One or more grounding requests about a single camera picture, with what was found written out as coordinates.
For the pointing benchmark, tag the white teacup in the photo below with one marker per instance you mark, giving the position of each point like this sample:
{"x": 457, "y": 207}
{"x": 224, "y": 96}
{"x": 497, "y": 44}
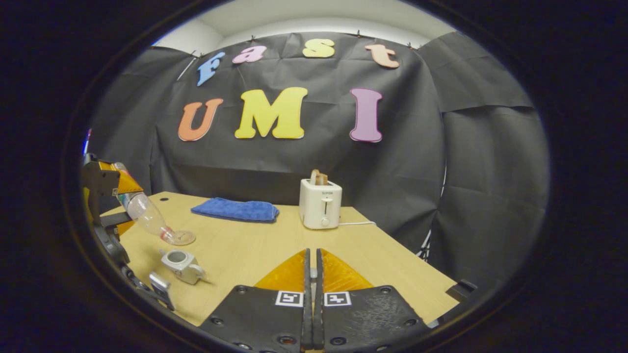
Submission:
{"x": 184, "y": 267}

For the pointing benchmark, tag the computer monitor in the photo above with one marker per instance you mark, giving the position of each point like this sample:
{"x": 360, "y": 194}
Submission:
{"x": 88, "y": 142}

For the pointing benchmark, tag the clear plastic water bottle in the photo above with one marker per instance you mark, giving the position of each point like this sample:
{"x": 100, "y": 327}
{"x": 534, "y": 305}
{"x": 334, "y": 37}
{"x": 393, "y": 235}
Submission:
{"x": 144, "y": 213}

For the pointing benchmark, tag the black table edge clamp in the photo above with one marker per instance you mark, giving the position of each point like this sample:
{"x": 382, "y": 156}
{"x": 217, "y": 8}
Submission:
{"x": 461, "y": 290}

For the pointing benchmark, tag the blue towel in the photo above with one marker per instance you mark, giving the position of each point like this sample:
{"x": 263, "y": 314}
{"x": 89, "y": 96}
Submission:
{"x": 235, "y": 210}

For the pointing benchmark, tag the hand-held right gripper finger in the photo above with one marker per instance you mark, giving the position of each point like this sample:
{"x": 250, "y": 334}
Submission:
{"x": 319, "y": 318}
{"x": 308, "y": 318}

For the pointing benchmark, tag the toast bread slice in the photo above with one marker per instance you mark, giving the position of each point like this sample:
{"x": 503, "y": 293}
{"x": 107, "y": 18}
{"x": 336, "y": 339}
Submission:
{"x": 319, "y": 177}

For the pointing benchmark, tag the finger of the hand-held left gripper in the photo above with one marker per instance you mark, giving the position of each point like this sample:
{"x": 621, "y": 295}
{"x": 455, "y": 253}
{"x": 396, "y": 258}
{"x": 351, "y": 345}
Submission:
{"x": 98, "y": 179}
{"x": 115, "y": 219}

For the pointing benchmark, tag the round wooden coaster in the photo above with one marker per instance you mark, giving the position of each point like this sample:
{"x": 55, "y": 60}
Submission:
{"x": 186, "y": 239}

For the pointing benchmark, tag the white teacup lid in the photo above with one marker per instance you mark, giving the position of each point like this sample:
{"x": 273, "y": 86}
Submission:
{"x": 313, "y": 274}

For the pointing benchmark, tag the white toaster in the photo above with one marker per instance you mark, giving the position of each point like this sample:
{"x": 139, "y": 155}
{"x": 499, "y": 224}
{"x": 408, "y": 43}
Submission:
{"x": 319, "y": 206}

